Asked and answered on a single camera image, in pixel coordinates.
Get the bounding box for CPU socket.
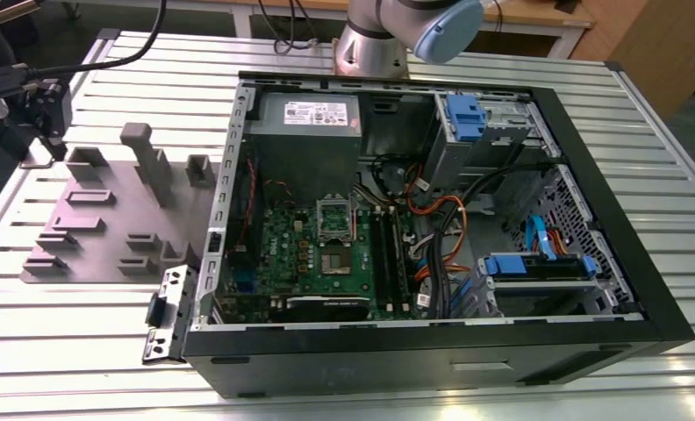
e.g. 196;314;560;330
317;244;357;278

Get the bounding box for tan wrist collar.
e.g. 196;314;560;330
0;0;48;25

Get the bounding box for grey parts rack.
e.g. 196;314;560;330
18;122;221;286

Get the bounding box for grey power supply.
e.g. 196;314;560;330
244;91;365;208

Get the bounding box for green motherboard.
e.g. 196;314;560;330
213;204;425;325

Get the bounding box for metal socket cover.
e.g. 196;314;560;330
315;193;359;245

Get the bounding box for black graphics card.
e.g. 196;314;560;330
268;293;373;325

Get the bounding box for black RAM slot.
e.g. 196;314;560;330
380;206;401;310
367;206;384;310
373;206;392;310

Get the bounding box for large grey disk bay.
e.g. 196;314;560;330
423;89;562;190

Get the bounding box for black open PC case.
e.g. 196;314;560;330
140;69;695;400

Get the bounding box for hard disk in blue carrier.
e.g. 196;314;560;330
476;253;598;282

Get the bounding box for small grey disk bay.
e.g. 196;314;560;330
475;252;642;318

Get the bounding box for brown wooden cabinet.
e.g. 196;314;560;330
568;0;695;120

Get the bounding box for black camera cable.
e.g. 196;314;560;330
28;0;168;76

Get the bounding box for thin red wire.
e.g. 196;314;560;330
233;156;261;254

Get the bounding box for multicoloured fan wire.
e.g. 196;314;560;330
263;177;297;206

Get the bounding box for yellow black power wires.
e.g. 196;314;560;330
349;180;411;212

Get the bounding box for blue plastic drive bracket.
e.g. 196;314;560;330
447;94;489;142

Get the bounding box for orange wire bundle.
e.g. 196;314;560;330
405;195;472;289

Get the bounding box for black cable bundle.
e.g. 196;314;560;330
421;227;452;319

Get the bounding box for black drive cable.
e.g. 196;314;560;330
456;160;560;206

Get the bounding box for blue flat wire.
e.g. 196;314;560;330
524;213;560;260

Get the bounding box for orange flat wire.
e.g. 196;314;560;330
547;228;570;256

